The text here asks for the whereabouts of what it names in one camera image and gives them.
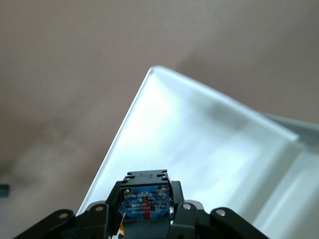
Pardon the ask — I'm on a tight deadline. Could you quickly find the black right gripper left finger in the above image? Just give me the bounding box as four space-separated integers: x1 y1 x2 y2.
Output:
13 181 127 239

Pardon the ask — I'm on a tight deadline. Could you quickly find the green push button blue block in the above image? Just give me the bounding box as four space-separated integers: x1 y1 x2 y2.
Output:
120 169 174 222

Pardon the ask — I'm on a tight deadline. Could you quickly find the white plastic bin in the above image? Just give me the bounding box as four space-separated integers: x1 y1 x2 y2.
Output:
76 65 319 239

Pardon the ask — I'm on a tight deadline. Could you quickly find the white drawer cabinet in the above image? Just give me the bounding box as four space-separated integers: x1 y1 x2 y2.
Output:
264 113 319 150

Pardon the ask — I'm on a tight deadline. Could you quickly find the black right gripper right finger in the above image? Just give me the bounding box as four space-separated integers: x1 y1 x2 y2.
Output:
169 180 270 239

